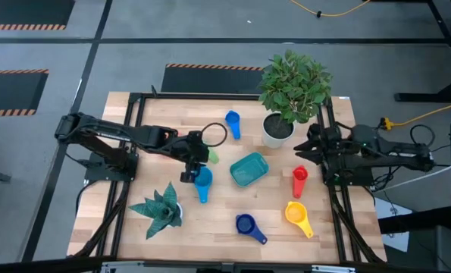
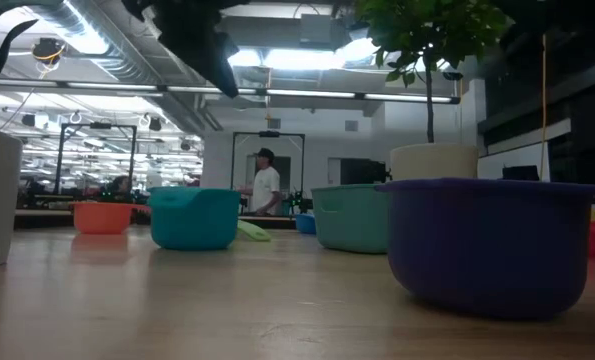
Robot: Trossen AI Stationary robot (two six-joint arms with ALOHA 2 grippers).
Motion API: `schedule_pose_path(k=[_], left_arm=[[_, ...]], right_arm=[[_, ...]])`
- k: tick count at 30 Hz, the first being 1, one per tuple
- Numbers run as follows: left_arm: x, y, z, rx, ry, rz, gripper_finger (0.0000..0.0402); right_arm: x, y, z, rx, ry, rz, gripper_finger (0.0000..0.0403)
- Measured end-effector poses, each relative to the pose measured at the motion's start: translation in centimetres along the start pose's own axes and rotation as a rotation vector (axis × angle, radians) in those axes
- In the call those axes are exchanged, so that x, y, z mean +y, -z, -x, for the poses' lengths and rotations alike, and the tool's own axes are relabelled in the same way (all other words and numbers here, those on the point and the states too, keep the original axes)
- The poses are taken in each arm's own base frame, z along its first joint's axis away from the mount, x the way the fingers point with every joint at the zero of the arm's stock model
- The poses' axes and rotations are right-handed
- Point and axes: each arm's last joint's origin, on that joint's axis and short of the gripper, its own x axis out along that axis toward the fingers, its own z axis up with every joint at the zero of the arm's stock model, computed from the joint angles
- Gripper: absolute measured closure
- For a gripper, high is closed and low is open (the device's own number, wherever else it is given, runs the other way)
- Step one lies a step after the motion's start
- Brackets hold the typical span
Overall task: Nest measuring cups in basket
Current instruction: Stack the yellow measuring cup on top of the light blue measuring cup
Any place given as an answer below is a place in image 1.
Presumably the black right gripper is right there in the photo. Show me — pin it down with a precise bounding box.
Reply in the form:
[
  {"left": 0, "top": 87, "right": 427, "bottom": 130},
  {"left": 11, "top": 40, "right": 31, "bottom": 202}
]
[{"left": 293, "top": 123, "right": 353, "bottom": 170}]

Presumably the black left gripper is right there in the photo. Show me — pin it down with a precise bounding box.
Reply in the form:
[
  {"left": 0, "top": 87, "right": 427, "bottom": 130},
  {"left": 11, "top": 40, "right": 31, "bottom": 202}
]
[{"left": 171, "top": 130, "right": 211, "bottom": 184}]

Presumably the large light blue measuring cup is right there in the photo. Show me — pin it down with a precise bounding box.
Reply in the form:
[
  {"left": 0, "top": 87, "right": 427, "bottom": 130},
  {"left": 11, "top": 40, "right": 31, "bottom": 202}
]
[{"left": 193, "top": 165, "right": 214, "bottom": 204}]

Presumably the green measuring cup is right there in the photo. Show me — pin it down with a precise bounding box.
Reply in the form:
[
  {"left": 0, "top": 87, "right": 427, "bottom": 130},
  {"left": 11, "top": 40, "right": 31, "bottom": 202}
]
[{"left": 206, "top": 146, "right": 221, "bottom": 165}]

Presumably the red measuring cup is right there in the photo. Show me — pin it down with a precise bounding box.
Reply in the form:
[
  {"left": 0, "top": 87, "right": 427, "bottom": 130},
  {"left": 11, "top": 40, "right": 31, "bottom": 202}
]
[{"left": 292, "top": 165, "right": 309, "bottom": 199}]

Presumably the teal square measuring cup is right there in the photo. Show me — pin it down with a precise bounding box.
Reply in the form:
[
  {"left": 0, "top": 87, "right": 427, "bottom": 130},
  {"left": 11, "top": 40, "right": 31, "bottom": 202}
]
[{"left": 229, "top": 152, "right": 270, "bottom": 188}]

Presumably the yellow measuring cup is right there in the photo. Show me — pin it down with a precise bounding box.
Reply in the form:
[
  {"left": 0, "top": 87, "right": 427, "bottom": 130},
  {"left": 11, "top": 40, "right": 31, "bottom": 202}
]
[{"left": 284, "top": 201, "right": 315, "bottom": 240}]

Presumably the small blue measuring cup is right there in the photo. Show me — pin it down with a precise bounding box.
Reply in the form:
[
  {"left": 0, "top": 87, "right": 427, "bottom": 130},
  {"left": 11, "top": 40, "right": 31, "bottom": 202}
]
[{"left": 224, "top": 110, "right": 242, "bottom": 140}]

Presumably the dark blue measuring cup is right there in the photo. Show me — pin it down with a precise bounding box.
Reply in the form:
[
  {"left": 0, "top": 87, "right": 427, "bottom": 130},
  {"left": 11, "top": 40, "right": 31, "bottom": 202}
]
[{"left": 235, "top": 213, "right": 268, "bottom": 246}]

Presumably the large white plant pot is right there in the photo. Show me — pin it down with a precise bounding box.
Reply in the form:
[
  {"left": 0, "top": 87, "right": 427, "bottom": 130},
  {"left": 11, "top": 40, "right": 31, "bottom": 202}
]
[{"left": 262, "top": 111, "right": 296, "bottom": 149}]

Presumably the leafy green plant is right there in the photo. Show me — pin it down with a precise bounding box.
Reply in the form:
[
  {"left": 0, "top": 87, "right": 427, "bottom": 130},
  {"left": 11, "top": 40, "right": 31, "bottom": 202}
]
[{"left": 258, "top": 49, "right": 333, "bottom": 125}]

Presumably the black hazard-striped floor mat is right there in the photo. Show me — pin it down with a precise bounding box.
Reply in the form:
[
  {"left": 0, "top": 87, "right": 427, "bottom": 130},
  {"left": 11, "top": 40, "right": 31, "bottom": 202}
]
[
  {"left": 0, "top": 0, "right": 76, "bottom": 31},
  {"left": 160, "top": 63, "right": 266, "bottom": 94},
  {"left": 0, "top": 69, "right": 50, "bottom": 118}
]

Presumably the silver table edge bar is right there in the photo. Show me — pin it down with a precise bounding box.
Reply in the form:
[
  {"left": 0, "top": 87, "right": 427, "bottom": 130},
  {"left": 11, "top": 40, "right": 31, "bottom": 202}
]
[{"left": 96, "top": 260, "right": 359, "bottom": 273}]

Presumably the black furniture block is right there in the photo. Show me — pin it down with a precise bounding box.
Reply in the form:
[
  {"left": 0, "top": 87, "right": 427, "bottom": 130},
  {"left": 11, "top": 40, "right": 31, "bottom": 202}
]
[{"left": 378, "top": 206, "right": 451, "bottom": 273}]

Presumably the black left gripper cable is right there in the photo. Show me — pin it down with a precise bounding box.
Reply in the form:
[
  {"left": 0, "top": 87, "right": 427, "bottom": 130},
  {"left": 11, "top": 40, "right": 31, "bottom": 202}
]
[{"left": 201, "top": 121, "right": 228, "bottom": 148}]

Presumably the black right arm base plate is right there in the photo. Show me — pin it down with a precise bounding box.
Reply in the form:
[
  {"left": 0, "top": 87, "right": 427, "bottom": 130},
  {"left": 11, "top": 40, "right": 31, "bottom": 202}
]
[{"left": 321, "top": 157, "right": 374, "bottom": 187}]

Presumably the black power cable tangle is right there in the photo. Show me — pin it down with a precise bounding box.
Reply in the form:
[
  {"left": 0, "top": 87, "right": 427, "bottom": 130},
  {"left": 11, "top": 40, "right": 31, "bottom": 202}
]
[{"left": 368, "top": 123, "right": 451, "bottom": 193}]

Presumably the black cable bundle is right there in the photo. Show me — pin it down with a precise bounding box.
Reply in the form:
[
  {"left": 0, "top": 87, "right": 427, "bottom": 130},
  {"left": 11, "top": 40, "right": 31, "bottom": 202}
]
[
  {"left": 73, "top": 180, "right": 130, "bottom": 259},
  {"left": 329, "top": 185, "right": 385, "bottom": 263}
]

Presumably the black aluminium table frame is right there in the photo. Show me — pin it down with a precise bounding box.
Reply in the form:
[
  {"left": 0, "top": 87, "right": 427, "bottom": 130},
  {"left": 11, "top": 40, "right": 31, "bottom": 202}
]
[{"left": 96, "top": 92, "right": 385, "bottom": 265}]

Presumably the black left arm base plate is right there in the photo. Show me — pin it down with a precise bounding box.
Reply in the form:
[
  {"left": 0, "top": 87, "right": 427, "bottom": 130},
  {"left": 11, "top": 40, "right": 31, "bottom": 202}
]
[{"left": 83, "top": 151, "right": 139, "bottom": 182}]

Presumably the yellow extension cable with plug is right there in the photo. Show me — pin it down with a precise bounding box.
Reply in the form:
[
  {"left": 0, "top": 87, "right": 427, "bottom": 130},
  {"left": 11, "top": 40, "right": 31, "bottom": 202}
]
[{"left": 380, "top": 97, "right": 451, "bottom": 132}]

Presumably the black desk leg frame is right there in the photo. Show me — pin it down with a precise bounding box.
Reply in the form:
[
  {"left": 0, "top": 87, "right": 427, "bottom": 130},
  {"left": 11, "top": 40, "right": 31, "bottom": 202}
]
[{"left": 393, "top": 0, "right": 451, "bottom": 103}]

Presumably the white cable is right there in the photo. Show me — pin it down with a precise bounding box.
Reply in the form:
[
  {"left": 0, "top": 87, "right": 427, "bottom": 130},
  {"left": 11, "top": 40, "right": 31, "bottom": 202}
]
[{"left": 376, "top": 157, "right": 451, "bottom": 193}]

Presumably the yellow cable with black clip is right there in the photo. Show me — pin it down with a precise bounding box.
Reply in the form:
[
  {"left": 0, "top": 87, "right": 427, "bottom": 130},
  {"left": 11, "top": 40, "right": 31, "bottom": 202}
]
[{"left": 289, "top": 0, "right": 372, "bottom": 18}]

